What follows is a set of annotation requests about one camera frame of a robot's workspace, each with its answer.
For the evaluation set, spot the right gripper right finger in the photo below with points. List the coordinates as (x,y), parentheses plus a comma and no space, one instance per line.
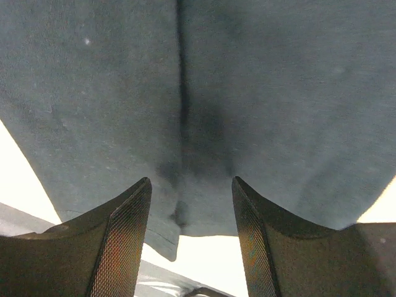
(286,255)

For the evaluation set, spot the black t shirt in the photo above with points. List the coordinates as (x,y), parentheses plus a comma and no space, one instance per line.
(297,98)

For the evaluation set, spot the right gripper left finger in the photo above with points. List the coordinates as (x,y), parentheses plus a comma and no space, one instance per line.
(95,254)

